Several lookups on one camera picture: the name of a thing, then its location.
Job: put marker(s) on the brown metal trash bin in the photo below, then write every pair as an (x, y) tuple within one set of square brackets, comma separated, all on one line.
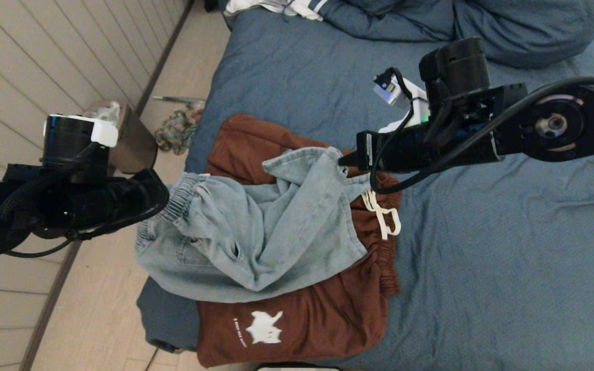
[(139, 144)]

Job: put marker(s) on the brown shorts with white print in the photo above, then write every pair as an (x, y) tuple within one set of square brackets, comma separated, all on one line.
[(328, 324)]

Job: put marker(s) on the multicoloured cloth bundle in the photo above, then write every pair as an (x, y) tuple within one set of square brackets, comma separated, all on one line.
[(176, 133)]

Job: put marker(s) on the light blue denim shorts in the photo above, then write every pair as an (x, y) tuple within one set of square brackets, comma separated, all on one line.
[(276, 232)]

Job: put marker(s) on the clear plastic bin liner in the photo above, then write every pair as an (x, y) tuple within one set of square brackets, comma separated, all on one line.
[(107, 111)]

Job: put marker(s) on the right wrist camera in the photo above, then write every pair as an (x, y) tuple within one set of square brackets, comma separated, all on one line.
[(421, 105)]

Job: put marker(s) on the white striped garment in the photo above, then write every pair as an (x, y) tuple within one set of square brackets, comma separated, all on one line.
[(304, 7)]

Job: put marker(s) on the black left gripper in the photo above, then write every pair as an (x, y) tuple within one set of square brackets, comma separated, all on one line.
[(101, 201)]

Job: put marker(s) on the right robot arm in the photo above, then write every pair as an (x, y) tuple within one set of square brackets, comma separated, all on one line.
[(586, 123)]

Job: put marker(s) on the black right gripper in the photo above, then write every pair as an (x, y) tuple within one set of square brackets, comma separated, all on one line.
[(457, 67)]

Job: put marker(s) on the crumpled blue duvet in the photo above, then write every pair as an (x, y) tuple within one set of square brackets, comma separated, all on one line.
[(534, 26)]

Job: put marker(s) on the small black object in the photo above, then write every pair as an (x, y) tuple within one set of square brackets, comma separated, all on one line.
[(211, 5)]

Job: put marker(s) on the blue bed cover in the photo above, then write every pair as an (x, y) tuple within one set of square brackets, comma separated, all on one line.
[(508, 283)]

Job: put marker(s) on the thin grey rod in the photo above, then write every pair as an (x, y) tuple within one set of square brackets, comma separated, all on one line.
[(173, 99)]

